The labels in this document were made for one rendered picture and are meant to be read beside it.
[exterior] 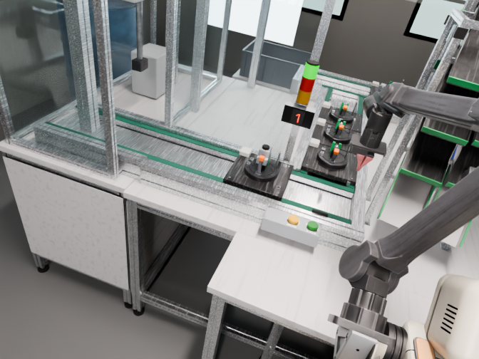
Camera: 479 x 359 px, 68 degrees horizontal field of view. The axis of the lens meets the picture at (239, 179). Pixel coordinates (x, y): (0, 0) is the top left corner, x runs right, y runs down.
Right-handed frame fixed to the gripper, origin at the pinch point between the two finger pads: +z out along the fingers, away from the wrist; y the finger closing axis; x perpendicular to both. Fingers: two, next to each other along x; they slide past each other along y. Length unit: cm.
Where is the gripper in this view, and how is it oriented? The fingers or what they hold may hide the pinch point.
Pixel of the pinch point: (358, 167)
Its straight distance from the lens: 116.8
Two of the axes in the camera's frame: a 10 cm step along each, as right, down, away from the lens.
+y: -9.4, -3.0, 1.7
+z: -1.4, 7.8, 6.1
